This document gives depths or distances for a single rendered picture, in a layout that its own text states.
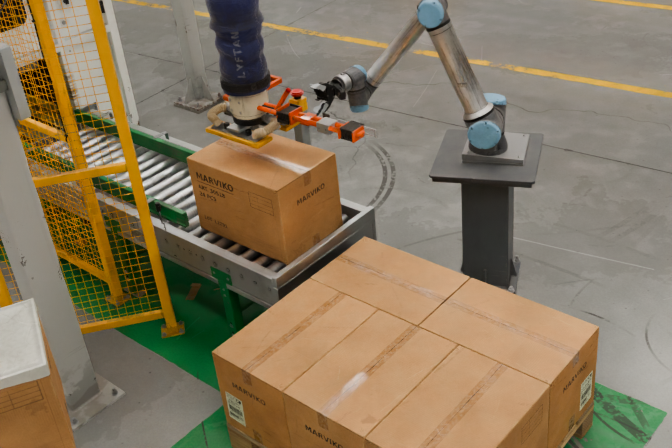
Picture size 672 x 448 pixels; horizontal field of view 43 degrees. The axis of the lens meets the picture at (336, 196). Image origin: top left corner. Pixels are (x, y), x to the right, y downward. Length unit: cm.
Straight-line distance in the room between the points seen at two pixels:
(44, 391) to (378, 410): 116
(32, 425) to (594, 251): 311
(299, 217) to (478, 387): 119
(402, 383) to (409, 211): 215
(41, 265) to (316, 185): 125
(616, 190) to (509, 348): 227
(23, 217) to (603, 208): 327
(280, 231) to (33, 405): 138
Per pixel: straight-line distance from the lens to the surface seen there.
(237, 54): 377
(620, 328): 446
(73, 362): 420
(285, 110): 380
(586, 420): 387
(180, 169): 500
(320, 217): 405
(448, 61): 392
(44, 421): 314
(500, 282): 461
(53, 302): 400
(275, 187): 379
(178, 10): 684
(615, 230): 516
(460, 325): 357
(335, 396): 330
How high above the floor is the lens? 282
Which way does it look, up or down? 31 degrees down
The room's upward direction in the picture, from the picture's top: 6 degrees counter-clockwise
